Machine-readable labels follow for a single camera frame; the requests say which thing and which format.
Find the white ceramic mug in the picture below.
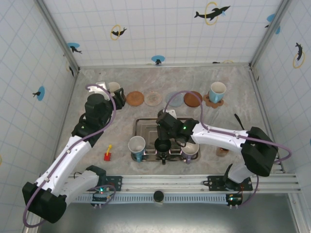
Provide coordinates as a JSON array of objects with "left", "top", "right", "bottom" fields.
[{"left": 107, "top": 82, "right": 121, "bottom": 98}]

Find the round cork coaster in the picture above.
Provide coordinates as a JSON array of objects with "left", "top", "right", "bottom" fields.
[{"left": 125, "top": 91, "right": 145, "bottom": 107}]

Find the black mug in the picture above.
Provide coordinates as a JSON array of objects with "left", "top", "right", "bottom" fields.
[{"left": 154, "top": 138, "right": 172, "bottom": 165}]

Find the round grey-blue coaster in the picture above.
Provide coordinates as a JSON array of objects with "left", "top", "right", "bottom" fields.
[{"left": 166, "top": 91, "right": 183, "bottom": 107}]

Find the purple mug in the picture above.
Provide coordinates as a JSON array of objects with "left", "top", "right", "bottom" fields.
[{"left": 180, "top": 142, "right": 200, "bottom": 165}]

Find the round beige patterned coaster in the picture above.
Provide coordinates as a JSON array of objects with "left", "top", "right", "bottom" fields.
[{"left": 144, "top": 91, "right": 163, "bottom": 107}]

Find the round dark brown coaster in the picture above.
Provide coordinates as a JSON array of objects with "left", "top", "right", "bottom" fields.
[{"left": 184, "top": 91, "right": 203, "bottom": 107}]

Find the teal blue mug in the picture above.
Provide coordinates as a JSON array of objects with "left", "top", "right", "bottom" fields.
[{"left": 128, "top": 135, "right": 146, "bottom": 163}]

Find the brown flower-shaped coaster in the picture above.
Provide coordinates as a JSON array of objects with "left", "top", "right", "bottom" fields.
[{"left": 203, "top": 93, "right": 225, "bottom": 108}]

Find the light blue mug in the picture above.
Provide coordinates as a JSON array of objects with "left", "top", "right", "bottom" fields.
[{"left": 208, "top": 82, "right": 227, "bottom": 104}]

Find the rectangular steel tray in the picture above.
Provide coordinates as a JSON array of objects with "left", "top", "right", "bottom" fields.
[{"left": 132, "top": 117, "right": 202, "bottom": 162}]

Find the red and yellow toy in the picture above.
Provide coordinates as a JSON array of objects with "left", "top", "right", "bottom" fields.
[{"left": 104, "top": 144, "right": 113, "bottom": 162}]

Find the fish blue oval sticker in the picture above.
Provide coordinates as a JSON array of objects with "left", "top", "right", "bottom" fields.
[
  {"left": 151, "top": 55, "right": 166, "bottom": 66},
  {"left": 32, "top": 86, "right": 46, "bottom": 101}
]

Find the shark blue oval sticker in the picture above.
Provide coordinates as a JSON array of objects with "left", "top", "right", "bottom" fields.
[{"left": 67, "top": 42, "right": 83, "bottom": 54}]

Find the green left controller board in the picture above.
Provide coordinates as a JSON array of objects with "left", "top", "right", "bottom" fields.
[{"left": 91, "top": 190, "right": 110, "bottom": 209}]

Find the green controller board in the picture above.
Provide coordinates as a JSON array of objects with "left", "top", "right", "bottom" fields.
[
  {"left": 225, "top": 193, "right": 243, "bottom": 209},
  {"left": 91, "top": 190, "right": 110, "bottom": 209}
]

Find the grey metal panel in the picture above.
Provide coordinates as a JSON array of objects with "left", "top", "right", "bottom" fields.
[{"left": 38, "top": 202, "right": 299, "bottom": 233}]

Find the green right controller board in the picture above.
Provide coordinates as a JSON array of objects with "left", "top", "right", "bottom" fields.
[{"left": 225, "top": 193, "right": 243, "bottom": 209}]

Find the blue blob sticker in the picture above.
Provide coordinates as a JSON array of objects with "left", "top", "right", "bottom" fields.
[{"left": 264, "top": 13, "right": 281, "bottom": 34}]

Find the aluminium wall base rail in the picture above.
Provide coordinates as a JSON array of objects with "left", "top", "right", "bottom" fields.
[{"left": 77, "top": 62, "right": 252, "bottom": 69}]

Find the aluminium side rail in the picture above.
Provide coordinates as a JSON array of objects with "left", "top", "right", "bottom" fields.
[
  {"left": 50, "top": 69, "right": 80, "bottom": 174},
  {"left": 249, "top": 67, "right": 285, "bottom": 173}
]

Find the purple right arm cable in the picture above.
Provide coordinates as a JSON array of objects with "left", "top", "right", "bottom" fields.
[{"left": 164, "top": 91, "right": 292, "bottom": 207}]

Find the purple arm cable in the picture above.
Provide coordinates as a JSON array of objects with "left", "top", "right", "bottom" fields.
[
  {"left": 164, "top": 91, "right": 292, "bottom": 207},
  {"left": 23, "top": 83, "right": 117, "bottom": 228}
]

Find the aluminium mounting rail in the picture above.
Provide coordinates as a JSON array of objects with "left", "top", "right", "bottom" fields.
[{"left": 36, "top": 173, "right": 302, "bottom": 194}]

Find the small dolphin yellow ring sticker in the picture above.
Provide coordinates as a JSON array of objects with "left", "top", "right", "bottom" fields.
[{"left": 110, "top": 24, "right": 128, "bottom": 41}]

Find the black curved strap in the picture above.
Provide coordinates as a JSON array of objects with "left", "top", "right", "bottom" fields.
[{"left": 234, "top": 113, "right": 245, "bottom": 131}]

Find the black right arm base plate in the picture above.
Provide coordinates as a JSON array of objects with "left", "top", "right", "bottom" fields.
[{"left": 201, "top": 175, "right": 253, "bottom": 192}]

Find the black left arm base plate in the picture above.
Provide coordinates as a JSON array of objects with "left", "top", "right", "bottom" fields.
[{"left": 97, "top": 175, "right": 123, "bottom": 192}]

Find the white slotted cable duct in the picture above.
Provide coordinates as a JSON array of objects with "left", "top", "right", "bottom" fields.
[{"left": 65, "top": 193, "right": 243, "bottom": 204}]

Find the aluminium frame post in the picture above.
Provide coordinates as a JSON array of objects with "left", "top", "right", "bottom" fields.
[
  {"left": 250, "top": 0, "right": 292, "bottom": 70},
  {"left": 36, "top": 0, "right": 81, "bottom": 75}
]

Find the large dolphin yellow ring sticker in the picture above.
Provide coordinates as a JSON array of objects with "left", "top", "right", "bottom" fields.
[{"left": 193, "top": 1, "right": 231, "bottom": 26}]

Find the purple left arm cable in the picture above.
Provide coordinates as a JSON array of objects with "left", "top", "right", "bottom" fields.
[{"left": 23, "top": 83, "right": 117, "bottom": 228}]

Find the upright dolphin yellow ring sticker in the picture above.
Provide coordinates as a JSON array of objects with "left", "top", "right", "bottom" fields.
[{"left": 293, "top": 42, "right": 306, "bottom": 69}]

